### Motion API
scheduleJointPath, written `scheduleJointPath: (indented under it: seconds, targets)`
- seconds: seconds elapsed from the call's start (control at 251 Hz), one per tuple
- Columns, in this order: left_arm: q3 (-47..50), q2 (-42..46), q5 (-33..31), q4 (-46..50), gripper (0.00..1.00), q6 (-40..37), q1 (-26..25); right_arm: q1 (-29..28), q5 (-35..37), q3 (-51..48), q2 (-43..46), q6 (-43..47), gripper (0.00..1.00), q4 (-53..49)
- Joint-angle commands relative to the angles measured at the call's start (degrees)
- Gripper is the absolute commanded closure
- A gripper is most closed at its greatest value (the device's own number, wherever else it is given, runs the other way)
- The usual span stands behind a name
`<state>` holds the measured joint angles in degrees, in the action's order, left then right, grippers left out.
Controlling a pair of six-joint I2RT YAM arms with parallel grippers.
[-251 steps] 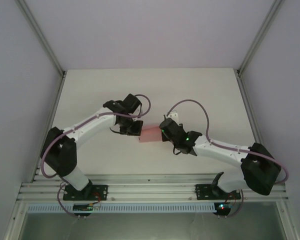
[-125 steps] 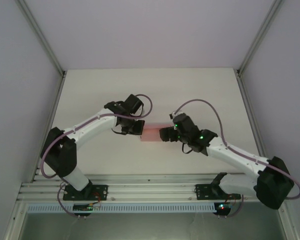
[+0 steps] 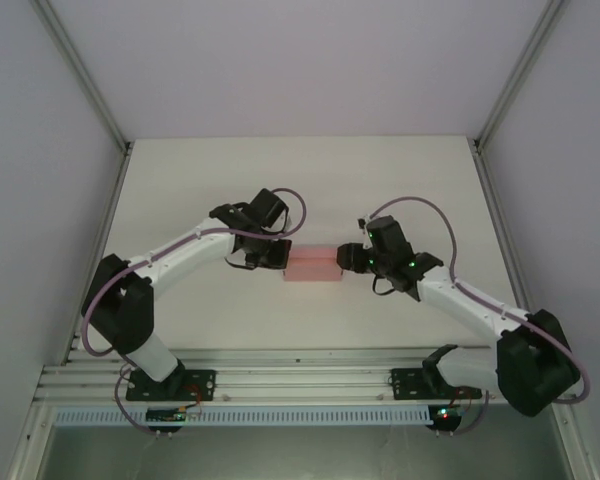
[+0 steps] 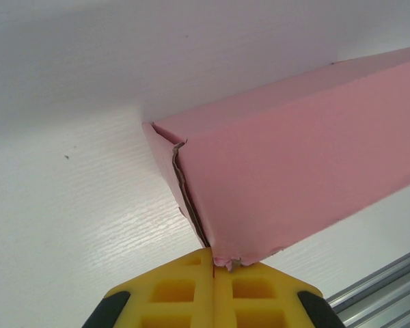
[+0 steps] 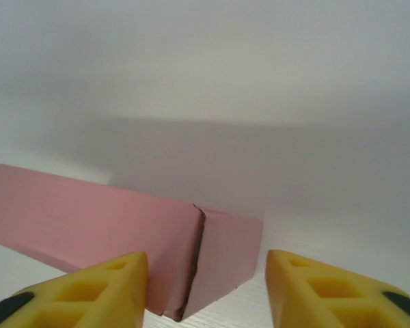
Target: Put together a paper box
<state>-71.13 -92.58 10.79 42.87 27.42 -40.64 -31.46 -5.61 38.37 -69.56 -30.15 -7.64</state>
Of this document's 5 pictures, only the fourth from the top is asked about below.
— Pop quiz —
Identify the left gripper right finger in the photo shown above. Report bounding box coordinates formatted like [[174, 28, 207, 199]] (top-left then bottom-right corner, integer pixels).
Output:
[[213, 260, 338, 328]]

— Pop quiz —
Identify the slim aluminium rail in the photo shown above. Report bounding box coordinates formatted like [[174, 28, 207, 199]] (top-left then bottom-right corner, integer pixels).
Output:
[[327, 244, 410, 328]]

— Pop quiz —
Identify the pink paper box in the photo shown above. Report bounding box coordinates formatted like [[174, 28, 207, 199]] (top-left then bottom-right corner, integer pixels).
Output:
[[141, 44, 410, 273]]

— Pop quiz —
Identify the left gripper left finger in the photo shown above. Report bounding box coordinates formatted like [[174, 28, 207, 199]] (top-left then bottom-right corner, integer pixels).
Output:
[[85, 248, 215, 328]]

